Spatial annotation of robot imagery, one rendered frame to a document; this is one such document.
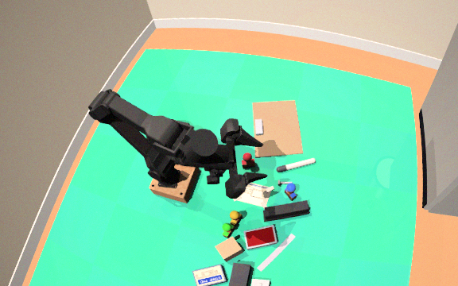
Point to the light grey flat bar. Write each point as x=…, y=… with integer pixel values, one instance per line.
x=275, y=252

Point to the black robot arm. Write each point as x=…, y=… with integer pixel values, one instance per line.
x=168, y=141

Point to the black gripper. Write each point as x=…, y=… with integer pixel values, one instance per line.
x=224, y=158

